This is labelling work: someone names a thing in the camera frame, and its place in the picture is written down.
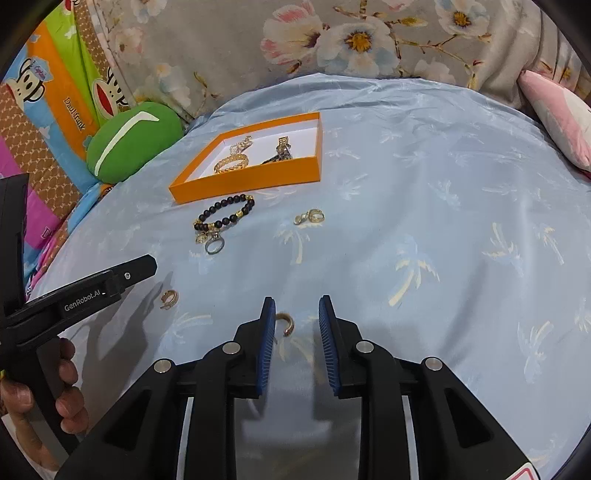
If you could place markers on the person's left hand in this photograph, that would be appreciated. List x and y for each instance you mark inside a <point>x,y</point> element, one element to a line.
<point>18,406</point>

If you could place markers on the green round cushion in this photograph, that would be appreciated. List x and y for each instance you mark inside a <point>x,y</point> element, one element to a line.
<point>138,143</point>

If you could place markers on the grey floral cloth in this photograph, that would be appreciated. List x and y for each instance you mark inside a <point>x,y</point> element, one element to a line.
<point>221,50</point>

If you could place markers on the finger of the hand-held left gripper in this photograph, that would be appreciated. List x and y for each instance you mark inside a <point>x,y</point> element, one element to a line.
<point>115,277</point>

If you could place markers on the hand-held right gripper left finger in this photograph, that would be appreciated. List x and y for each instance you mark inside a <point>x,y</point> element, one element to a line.
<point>268,350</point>

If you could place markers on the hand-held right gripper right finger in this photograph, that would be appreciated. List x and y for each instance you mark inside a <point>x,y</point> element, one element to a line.
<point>327,350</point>

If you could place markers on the orange jewelry box tray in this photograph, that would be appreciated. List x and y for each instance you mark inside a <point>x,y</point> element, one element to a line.
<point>240,182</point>

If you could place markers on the light blue palm-print bedsheet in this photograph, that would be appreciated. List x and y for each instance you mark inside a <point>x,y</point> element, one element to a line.
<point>415,207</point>

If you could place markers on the pink pillow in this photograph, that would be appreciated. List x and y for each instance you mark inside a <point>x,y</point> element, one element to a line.
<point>561,120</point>

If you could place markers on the small gold charm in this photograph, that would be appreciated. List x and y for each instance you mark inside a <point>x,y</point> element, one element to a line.
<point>201,238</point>

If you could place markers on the colourful cartoon monkey blanket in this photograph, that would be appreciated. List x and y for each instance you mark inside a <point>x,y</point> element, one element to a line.
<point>51,115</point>

